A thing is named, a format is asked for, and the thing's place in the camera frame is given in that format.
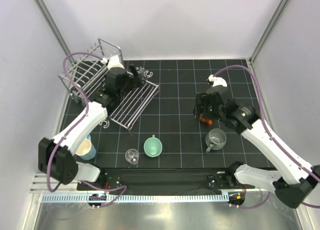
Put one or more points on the orange glazed ceramic mug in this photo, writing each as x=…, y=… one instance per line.
x=206, y=121

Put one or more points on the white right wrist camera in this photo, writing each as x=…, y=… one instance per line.
x=216, y=81

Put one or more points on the black grid mat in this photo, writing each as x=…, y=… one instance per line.
x=169, y=116

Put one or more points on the aluminium frame post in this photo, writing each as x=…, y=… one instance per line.
x=269, y=28
x=52, y=25

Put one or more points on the small clear glass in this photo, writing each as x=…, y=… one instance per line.
x=132, y=156

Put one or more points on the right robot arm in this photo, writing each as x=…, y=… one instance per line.
x=293, y=179

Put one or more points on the grey rack hook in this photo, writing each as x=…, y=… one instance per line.
x=104, y=124
x=149, y=74

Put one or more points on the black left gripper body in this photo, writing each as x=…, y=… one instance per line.
x=128, y=83

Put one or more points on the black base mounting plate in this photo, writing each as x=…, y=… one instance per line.
x=167, y=181

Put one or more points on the mint green mug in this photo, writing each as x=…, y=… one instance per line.
x=153, y=147

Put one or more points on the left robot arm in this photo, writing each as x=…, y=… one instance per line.
x=56, y=155

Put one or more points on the grey rack hook back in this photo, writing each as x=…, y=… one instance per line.
x=149, y=74

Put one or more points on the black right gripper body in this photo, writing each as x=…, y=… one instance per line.
x=209, y=111

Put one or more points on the white slotted cable duct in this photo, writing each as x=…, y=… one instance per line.
x=92, y=197

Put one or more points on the aluminium frame post left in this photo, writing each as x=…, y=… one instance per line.
x=52, y=25

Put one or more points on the light blue cup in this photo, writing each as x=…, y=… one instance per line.
x=86, y=150

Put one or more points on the grey ceramic mug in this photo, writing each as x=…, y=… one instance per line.
x=215, y=140

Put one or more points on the grey metal dish rack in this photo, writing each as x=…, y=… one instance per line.
x=89, y=74

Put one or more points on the aluminium frame post right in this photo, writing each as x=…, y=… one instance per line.
x=269, y=28

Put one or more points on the grey rack hook front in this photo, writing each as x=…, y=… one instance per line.
x=104, y=124

